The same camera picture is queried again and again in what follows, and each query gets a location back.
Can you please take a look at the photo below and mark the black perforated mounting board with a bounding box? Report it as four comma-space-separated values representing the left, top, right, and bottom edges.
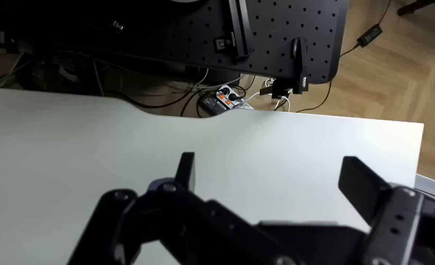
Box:
0, 0, 351, 85

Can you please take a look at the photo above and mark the small black plug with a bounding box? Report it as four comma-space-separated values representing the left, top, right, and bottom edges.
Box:
259, 79, 293, 100

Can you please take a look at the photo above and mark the black clamp bracket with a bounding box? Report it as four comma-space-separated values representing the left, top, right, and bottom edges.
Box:
289, 36, 311, 95

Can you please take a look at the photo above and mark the black power adapter brick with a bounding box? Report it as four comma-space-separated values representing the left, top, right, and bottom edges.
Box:
355, 23, 383, 48

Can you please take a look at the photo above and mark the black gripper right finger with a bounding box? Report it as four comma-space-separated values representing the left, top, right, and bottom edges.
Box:
337, 154, 435, 265

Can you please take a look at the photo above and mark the white power strip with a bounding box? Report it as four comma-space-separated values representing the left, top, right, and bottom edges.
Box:
199, 84, 250, 117

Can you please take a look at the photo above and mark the black chair base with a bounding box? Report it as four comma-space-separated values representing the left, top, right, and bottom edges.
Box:
396, 0, 435, 17

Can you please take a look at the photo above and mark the thin black adapter cable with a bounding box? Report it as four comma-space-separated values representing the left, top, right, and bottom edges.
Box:
295, 0, 393, 114

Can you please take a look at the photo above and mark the black floor cable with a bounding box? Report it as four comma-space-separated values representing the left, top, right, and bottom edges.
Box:
122, 79, 206, 112

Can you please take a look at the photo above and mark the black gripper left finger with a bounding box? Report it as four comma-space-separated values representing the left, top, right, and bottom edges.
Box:
67, 151, 297, 265

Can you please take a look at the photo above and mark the black metal rail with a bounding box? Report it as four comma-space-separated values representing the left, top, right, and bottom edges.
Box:
227, 0, 250, 63

